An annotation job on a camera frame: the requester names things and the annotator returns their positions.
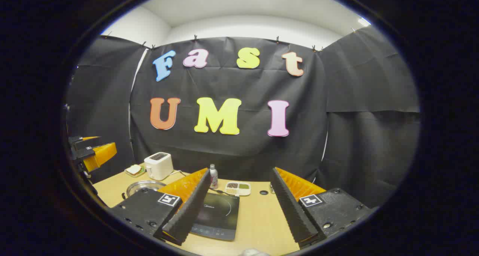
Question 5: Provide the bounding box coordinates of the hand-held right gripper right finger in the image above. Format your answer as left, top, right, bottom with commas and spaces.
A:
269, 167, 375, 249

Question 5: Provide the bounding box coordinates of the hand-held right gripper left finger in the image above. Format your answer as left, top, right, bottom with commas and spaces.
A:
109, 168, 211, 246

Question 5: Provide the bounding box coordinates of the black induction cooktop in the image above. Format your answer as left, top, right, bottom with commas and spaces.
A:
190, 193, 240, 241

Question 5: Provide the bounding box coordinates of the stainless steel pot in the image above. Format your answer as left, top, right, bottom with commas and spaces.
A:
121, 180, 167, 200

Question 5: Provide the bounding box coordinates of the small sandwich plate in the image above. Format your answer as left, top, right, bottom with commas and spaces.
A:
125, 165, 146, 178

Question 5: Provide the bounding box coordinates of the white toaster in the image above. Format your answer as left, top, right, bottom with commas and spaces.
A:
144, 152, 174, 181

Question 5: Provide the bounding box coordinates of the white divided bean dish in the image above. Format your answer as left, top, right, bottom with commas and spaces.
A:
225, 181, 251, 196

